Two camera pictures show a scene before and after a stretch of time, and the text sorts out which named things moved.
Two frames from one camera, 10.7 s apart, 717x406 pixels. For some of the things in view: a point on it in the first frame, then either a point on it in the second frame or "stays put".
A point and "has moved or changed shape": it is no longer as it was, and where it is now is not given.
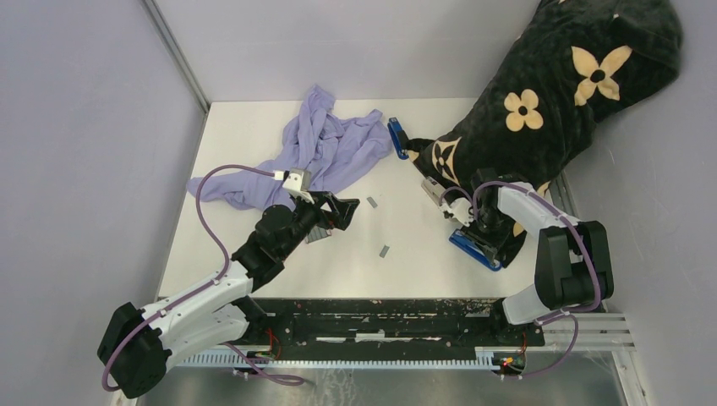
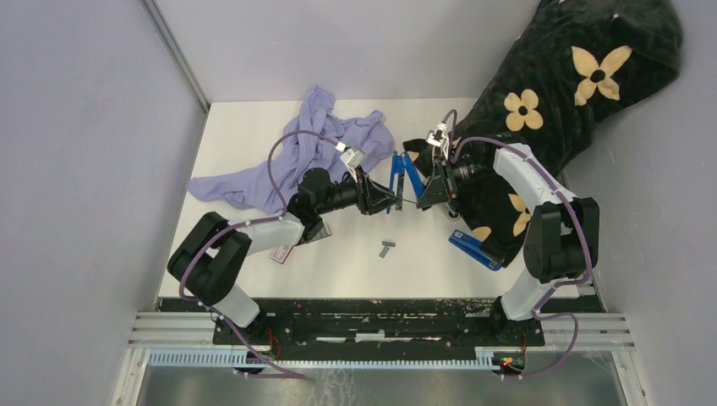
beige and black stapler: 433,189 has moved or changed shape
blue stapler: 399,138 → 402,165
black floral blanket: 572,62 stays put
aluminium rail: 603,331 stays put
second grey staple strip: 384,250 stays put
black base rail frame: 278,326 stays put
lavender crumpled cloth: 319,138 stays put
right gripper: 495,238 → 439,189
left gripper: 341,211 → 371,199
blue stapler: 473,249 stays put
